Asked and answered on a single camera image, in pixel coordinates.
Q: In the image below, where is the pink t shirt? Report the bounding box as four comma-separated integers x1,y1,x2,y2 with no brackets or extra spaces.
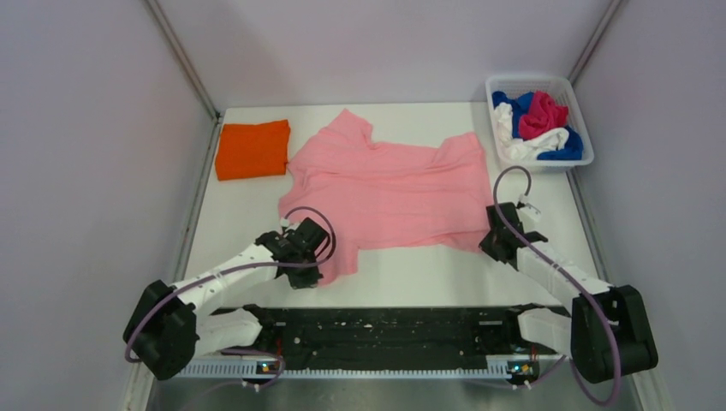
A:
278,110,493,284

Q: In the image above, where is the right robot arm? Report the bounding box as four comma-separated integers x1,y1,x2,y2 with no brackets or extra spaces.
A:
479,202,659,384

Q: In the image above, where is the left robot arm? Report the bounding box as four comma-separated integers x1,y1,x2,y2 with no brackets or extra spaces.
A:
122,217,336,380

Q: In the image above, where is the white t shirt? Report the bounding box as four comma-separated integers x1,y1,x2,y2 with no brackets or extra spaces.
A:
493,103,570,161

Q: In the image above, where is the folded orange t shirt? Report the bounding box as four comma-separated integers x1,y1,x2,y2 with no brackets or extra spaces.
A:
215,120,291,181

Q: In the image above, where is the magenta t shirt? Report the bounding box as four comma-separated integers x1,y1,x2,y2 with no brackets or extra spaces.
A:
518,91,569,140

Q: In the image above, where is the blue t shirt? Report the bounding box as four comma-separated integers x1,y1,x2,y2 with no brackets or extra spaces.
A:
491,91,584,162

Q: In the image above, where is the white plastic basket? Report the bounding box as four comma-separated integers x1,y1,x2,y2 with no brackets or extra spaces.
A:
485,74,595,172

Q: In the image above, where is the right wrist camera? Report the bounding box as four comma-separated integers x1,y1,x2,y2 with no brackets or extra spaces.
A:
516,202,542,224

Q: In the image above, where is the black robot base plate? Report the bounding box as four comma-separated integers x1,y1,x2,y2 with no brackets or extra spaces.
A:
246,305,554,372

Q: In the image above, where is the white cable duct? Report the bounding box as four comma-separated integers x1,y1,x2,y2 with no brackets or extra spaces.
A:
176,355,535,380

